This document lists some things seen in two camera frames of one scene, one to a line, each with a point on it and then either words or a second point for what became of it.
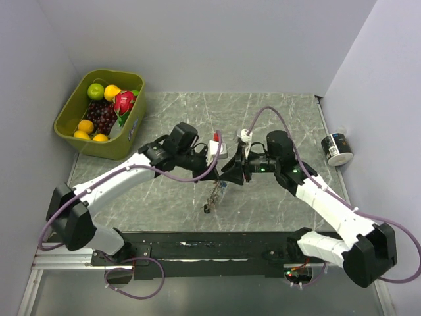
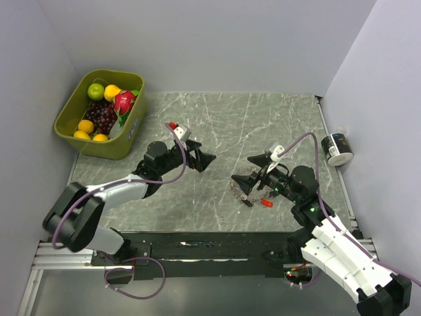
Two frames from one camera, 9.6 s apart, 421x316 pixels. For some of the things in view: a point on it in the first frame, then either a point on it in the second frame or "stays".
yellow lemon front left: [81, 134] stays
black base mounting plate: [200, 255] stays
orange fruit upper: [86, 126] stays
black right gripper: [235, 174] -> [247, 182]
